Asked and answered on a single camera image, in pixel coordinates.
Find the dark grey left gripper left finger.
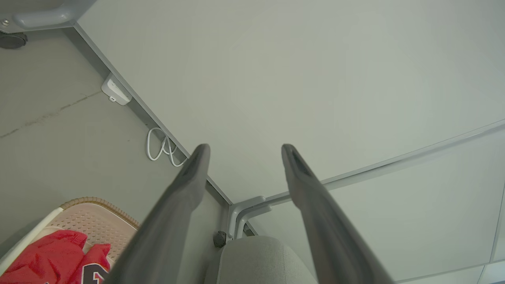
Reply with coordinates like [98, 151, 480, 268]
[103, 144, 211, 284]

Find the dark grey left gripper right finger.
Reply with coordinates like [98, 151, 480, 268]
[281, 144, 397, 284]

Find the red garment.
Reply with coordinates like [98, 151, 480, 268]
[0, 230, 112, 284]

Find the beige perforated laundry basket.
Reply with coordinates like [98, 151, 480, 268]
[0, 196, 140, 284]

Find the grey partition foot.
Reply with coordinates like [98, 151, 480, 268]
[228, 196, 273, 240]

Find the white plastic adapter box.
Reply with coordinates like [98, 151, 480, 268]
[101, 73, 133, 106]

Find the black round floor foot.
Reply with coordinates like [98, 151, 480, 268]
[0, 32, 28, 50]

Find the white looped cable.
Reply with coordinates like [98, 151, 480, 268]
[147, 127, 188, 168]

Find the grey partition base bracket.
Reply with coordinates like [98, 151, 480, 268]
[0, 0, 97, 34]

